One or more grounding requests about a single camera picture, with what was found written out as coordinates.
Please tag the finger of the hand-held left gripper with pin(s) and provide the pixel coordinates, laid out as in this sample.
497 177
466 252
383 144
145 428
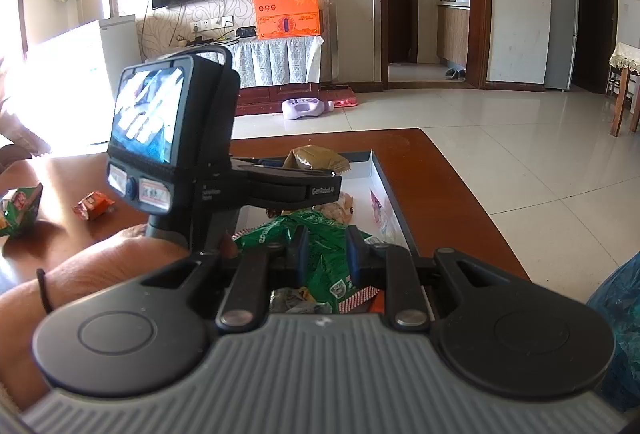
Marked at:
280 167

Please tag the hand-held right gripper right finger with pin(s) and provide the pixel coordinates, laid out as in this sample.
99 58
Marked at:
354 259

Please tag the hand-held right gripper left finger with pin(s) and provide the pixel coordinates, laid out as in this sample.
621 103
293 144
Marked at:
302 256

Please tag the brown snack packet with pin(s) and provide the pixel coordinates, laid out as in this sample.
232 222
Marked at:
315 158

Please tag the clear white candy packet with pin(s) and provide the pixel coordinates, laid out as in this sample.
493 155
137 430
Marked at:
381 214

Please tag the grey box with white inside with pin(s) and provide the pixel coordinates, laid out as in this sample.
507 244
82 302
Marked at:
405 224

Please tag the person's left forearm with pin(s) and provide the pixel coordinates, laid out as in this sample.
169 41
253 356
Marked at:
20 339

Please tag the person's left hand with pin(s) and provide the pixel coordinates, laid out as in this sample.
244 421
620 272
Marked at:
110 259

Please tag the white purple bottle on floor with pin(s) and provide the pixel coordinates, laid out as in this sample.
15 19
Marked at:
302 108

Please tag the dark wooden television cabinet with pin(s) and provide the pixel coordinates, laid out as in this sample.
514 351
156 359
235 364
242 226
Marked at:
280 96

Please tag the pink plastic piece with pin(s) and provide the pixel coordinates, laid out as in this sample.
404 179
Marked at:
345 102

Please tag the black device on cabinet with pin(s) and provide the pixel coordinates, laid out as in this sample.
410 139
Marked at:
246 32

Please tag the pale patterned cabinet cloth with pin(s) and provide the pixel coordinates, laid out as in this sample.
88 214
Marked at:
280 61

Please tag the white chest freezer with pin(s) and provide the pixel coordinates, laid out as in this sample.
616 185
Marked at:
90 73

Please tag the orange cardboard box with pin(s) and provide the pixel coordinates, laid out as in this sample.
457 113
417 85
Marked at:
287 8

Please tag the orange snack packet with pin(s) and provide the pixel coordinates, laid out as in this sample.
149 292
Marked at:
95 206

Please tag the pair of grey slippers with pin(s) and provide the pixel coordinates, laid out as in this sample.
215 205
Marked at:
456 73

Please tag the puffed green snack bag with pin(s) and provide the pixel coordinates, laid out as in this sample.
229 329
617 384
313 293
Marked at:
20 211

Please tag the wooden kitchen cabinet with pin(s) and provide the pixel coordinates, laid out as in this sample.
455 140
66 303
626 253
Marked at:
452 33

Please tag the blue plastic bag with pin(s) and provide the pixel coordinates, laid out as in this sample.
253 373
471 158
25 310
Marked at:
620 324

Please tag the silver refrigerator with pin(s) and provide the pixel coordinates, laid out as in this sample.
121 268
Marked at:
562 23

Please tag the wooden table with lace cloth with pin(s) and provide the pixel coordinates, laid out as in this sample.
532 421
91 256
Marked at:
625 58

